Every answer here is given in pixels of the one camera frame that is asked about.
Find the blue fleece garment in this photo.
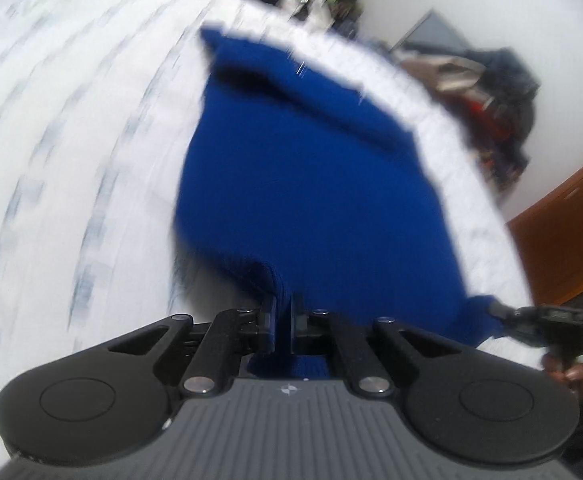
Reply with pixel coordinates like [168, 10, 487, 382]
[172, 27, 506, 380]

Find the dark clothes pile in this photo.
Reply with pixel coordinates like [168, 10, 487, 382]
[400, 44, 540, 198]

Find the person's right hand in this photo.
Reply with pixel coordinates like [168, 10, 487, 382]
[542, 353, 583, 398]

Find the brown wooden door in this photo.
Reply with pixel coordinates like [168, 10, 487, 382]
[508, 167, 583, 304]

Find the grey monitor screen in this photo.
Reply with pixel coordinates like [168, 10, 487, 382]
[390, 10, 471, 53]

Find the white script-print bedsheet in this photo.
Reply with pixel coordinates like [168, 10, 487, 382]
[0, 0, 531, 468]

